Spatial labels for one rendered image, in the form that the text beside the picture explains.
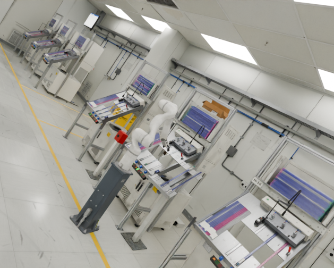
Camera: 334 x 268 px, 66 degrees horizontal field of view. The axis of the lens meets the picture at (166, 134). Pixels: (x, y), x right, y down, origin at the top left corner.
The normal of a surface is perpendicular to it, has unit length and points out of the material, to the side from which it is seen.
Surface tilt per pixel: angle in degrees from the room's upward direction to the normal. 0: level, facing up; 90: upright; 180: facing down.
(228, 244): 45
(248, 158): 90
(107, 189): 90
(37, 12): 90
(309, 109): 90
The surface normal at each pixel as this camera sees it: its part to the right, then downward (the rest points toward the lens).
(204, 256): -0.61, -0.34
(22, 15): 0.55, 0.47
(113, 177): -0.36, -0.15
